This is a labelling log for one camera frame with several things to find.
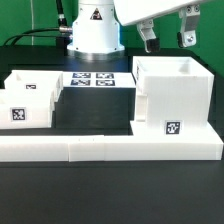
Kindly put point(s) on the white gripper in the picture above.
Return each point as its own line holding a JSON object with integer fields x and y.
{"x": 131, "y": 12}

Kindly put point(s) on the white drawer cabinet box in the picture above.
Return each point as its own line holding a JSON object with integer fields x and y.
{"x": 171, "y": 89}

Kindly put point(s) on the white front drawer tray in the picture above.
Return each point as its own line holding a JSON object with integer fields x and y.
{"x": 25, "y": 109}

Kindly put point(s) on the white drawer tray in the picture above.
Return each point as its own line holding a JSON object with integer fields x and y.
{"x": 37, "y": 80}
{"x": 25, "y": 109}

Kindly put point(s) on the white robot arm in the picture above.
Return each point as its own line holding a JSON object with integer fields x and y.
{"x": 96, "y": 31}

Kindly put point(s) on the white rear drawer tray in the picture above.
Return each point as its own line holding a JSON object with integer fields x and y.
{"x": 37, "y": 80}

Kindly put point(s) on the white marker sheet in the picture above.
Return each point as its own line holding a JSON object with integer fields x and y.
{"x": 98, "y": 80}

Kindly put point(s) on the white L-shaped fence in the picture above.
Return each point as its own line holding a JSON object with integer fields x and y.
{"x": 200, "y": 144}

